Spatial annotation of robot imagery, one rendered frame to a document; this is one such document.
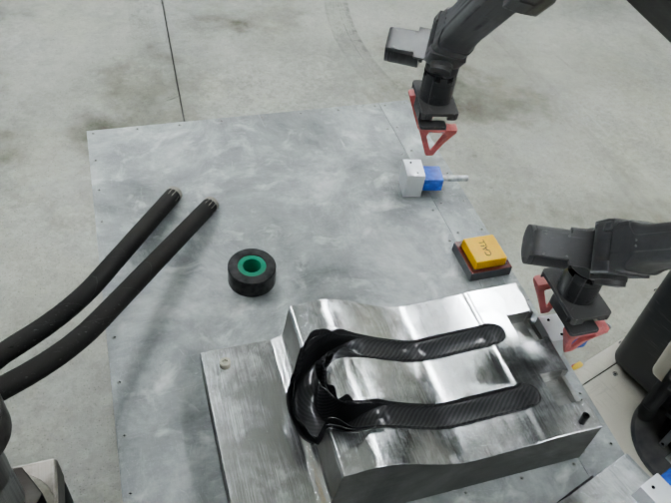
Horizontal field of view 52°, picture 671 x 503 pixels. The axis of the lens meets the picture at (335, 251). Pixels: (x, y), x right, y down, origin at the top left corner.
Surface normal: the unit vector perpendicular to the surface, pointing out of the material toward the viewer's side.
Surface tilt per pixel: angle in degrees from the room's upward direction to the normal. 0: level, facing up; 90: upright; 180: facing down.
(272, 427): 0
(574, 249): 40
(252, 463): 0
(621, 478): 0
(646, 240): 84
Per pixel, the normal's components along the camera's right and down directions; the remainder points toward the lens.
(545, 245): -0.08, -0.07
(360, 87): 0.10, -0.68
